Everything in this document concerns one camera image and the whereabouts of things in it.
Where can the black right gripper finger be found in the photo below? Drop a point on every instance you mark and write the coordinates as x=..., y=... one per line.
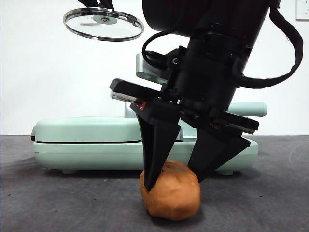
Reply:
x=212, y=154
x=157, y=140

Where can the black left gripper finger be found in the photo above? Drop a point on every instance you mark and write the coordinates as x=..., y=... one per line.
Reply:
x=106, y=3
x=87, y=2

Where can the glass lid with green knob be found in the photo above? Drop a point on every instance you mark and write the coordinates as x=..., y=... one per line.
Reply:
x=103, y=24

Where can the brown potato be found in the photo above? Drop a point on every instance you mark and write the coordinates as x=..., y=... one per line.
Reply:
x=173, y=198

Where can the mint green steamer pot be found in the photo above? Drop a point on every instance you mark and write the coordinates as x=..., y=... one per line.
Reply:
x=253, y=108

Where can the silver control knob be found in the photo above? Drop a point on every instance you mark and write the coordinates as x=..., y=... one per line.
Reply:
x=181, y=134

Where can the mint green breakfast maker appliance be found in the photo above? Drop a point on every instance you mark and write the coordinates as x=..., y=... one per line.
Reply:
x=84, y=149

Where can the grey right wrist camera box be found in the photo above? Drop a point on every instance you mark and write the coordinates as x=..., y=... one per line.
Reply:
x=149, y=68

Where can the white wall socket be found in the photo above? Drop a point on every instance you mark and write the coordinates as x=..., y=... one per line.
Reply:
x=303, y=9

